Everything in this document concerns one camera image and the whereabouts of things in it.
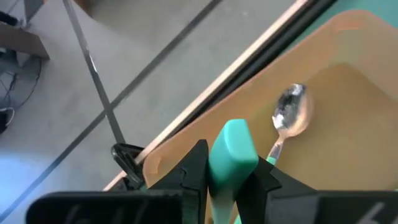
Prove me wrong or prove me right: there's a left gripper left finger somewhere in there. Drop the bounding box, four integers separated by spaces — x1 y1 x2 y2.
149 139 209 224

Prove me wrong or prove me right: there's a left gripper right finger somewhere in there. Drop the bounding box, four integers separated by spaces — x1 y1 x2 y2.
236 157 318 224

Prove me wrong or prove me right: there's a teal handled spoon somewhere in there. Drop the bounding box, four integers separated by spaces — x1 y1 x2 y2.
266 83 313 166
207 119 259 224

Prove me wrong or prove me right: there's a black table clamp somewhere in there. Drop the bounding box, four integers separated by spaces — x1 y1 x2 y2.
111 142 146 191

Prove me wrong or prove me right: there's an orange plastic bin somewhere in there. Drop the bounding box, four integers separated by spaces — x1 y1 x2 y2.
142 9 398 224

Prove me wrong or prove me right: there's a black shoe with white sole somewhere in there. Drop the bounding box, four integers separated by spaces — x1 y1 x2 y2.
0 107 16 135

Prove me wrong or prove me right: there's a brown desk board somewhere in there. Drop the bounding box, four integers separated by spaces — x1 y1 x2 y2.
0 23 51 62

